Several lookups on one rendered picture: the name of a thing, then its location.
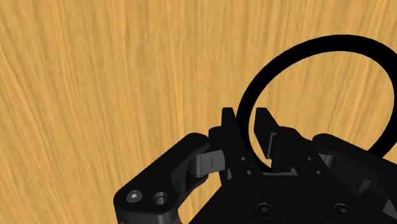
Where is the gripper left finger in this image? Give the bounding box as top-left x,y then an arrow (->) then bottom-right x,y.
113,107 -> 265,224

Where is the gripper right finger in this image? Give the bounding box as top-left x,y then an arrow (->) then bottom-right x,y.
253,107 -> 397,224

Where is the black ring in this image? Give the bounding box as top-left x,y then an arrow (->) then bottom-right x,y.
236,34 -> 397,172

